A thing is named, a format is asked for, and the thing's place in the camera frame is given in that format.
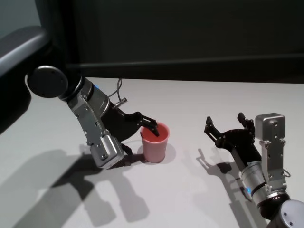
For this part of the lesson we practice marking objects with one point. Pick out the thin grey rail bar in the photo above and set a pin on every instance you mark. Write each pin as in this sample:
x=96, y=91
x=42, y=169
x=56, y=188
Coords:
x=190, y=71

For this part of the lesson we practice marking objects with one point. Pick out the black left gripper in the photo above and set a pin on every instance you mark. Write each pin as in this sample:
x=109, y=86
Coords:
x=121, y=126

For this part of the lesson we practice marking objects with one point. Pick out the pink plastic cup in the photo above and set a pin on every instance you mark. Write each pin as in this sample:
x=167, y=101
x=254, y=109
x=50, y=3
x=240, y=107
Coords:
x=155, y=147

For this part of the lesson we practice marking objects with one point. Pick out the black frame post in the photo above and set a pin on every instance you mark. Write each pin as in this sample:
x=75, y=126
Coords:
x=61, y=35

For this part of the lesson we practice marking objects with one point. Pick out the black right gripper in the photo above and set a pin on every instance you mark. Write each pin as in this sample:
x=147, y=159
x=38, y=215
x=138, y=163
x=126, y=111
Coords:
x=242, y=145

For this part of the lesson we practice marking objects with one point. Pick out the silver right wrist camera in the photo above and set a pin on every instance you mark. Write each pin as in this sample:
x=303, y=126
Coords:
x=269, y=128

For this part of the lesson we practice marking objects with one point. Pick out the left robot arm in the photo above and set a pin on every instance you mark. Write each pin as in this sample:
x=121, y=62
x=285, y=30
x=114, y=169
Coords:
x=47, y=82

